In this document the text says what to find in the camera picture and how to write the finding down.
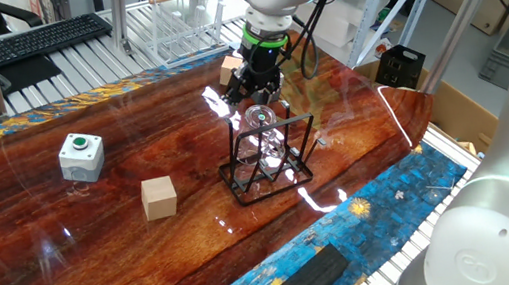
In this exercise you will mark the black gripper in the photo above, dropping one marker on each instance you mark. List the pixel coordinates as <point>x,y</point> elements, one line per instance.
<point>261,70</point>

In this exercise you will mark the clear glass cup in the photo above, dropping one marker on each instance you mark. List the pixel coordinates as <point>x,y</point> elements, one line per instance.
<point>261,136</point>

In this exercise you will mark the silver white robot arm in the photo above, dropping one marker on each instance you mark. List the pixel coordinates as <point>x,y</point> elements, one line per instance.
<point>500,227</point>

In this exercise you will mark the light wooden cube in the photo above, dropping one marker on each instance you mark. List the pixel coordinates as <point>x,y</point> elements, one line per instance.
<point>159,197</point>
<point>227,69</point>

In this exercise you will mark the white foam box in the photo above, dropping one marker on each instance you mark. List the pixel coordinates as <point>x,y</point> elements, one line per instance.
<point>338,24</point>

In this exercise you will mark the grey metal shelf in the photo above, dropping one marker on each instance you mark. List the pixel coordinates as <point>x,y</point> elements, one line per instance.
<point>366,25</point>

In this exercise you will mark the small black plastic crate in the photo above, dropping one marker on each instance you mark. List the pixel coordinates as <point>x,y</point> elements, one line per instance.
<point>400,67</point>

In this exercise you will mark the black power adapter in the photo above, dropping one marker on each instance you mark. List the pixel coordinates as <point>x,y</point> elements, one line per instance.
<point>98,0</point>

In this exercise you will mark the green push button box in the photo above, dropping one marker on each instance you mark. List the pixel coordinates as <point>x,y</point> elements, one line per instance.
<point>81,160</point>

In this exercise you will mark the blue starry painted tablecloth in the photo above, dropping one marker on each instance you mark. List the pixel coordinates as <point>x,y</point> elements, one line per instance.
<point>373,226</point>

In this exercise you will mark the black computer keyboard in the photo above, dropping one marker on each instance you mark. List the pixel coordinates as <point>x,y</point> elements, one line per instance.
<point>47,38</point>

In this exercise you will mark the brown cardboard box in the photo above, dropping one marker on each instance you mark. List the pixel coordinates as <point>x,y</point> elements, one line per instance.
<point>458,117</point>

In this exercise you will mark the black mouse pad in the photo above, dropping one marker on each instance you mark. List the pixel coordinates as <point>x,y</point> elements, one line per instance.
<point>29,75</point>

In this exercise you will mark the glossy wood-grain mat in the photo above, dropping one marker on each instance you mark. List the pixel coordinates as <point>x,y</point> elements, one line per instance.
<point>101,266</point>

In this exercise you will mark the black office chair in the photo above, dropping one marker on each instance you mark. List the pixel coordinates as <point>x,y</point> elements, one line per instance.
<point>20,13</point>

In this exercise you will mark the grey plastic floor crate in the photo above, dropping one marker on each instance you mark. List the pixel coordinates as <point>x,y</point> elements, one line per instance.
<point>493,68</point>

